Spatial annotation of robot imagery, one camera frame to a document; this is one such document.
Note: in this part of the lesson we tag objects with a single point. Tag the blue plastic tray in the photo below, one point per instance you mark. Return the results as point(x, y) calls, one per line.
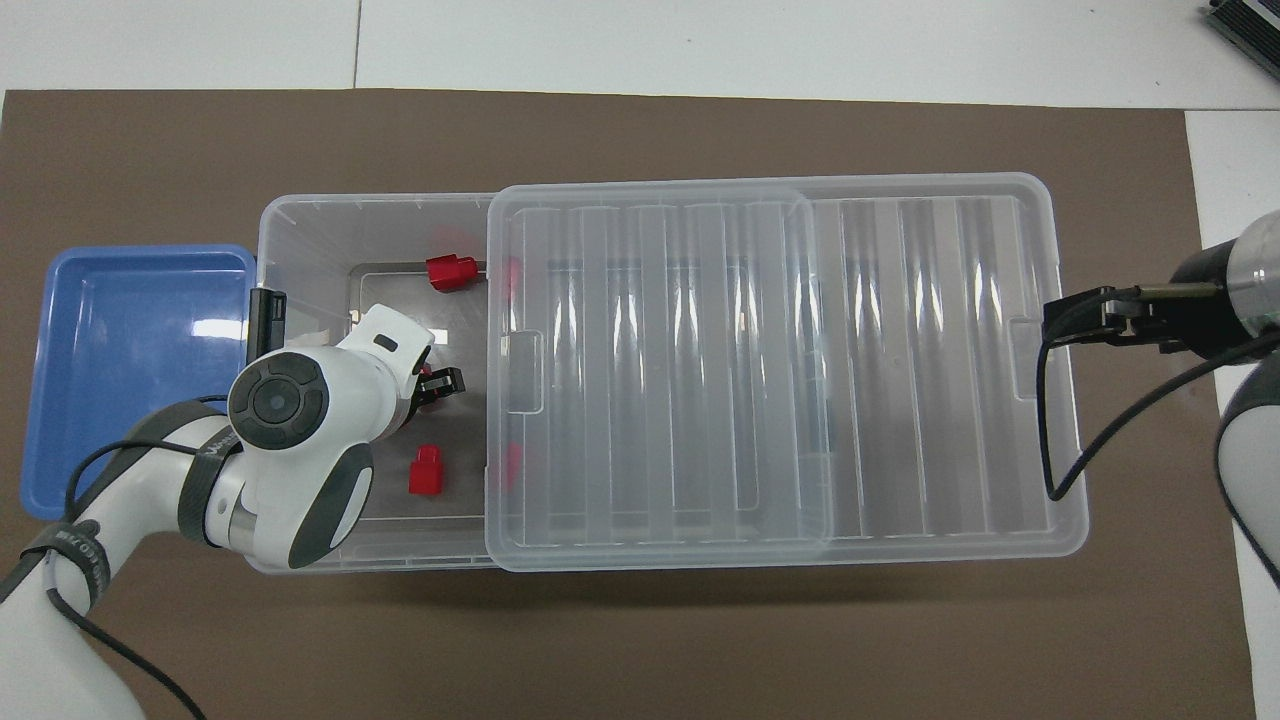
point(120, 330)

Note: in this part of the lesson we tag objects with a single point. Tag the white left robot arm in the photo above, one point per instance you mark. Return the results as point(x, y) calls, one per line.
point(290, 400)

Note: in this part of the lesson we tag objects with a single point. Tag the clear plastic storage box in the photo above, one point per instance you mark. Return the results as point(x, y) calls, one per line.
point(300, 230)

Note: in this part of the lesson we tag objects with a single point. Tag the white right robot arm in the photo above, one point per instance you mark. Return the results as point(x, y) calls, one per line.
point(1260, 280)

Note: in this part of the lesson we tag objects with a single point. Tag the clear ribbed plastic lid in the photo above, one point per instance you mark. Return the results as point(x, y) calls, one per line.
point(900, 400)

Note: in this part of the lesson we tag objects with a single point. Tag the grey ribbed device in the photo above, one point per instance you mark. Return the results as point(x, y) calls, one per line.
point(1250, 30)

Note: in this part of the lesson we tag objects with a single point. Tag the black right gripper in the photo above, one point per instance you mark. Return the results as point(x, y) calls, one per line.
point(1200, 310)

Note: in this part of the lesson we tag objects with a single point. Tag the brown table mat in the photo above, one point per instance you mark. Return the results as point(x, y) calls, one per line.
point(640, 640)

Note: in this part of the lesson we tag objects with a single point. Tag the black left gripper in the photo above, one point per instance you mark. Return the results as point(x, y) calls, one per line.
point(418, 396)

